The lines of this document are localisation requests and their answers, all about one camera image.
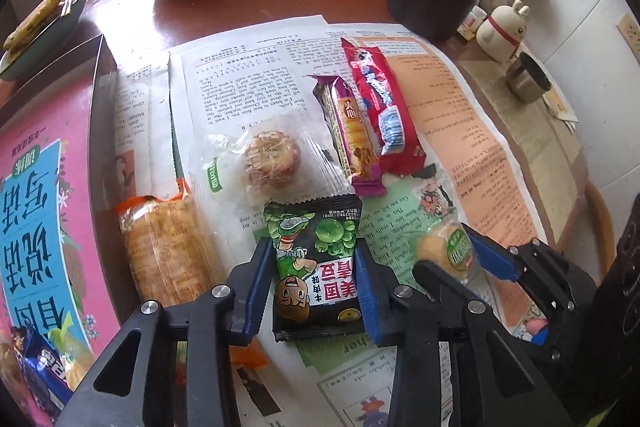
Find blue cookie packet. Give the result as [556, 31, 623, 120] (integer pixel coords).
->
[12, 326, 71, 413]

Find white rabbit figurine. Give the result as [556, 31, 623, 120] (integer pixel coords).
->
[476, 0, 532, 62]

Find purple rice cracker packet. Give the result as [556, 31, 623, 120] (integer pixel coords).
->
[311, 74, 387, 198]

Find orange cracker packet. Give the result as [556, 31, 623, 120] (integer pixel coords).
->
[114, 179, 213, 305]

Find shallow cardboard box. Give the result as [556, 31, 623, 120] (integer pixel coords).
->
[0, 34, 126, 425]

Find black green pea packet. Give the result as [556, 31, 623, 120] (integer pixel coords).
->
[263, 194, 363, 342]

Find red wafer packet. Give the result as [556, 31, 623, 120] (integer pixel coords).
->
[341, 37, 427, 175]

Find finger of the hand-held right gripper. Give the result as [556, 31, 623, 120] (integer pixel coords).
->
[412, 259, 548, 350]
[462, 222, 598, 323]

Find white medicine bottle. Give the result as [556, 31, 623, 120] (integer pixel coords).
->
[462, 6, 488, 42]

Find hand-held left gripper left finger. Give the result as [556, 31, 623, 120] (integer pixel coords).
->
[52, 237, 275, 427]

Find wall socket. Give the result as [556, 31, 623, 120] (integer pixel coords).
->
[616, 14, 640, 50]

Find stack of pancakes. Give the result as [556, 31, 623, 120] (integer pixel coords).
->
[2, 0, 66, 52]

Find pink and blue book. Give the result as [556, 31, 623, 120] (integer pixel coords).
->
[0, 72, 101, 418]

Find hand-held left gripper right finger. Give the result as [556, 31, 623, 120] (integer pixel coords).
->
[356, 251, 576, 427]

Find clear mooncake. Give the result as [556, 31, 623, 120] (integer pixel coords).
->
[202, 129, 336, 208]

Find steel cup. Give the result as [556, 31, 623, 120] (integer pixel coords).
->
[505, 53, 551, 104]

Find newspaper with orange panel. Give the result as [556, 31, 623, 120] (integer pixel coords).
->
[97, 14, 566, 427]

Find loose paper sheets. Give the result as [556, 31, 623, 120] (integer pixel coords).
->
[542, 87, 581, 132]

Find dark bowl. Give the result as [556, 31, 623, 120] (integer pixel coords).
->
[0, 0, 87, 82]

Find yellow cake packet green label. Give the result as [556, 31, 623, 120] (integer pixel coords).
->
[416, 217, 476, 284]

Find curved wooden chair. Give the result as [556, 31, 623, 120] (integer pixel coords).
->
[582, 182, 617, 283]

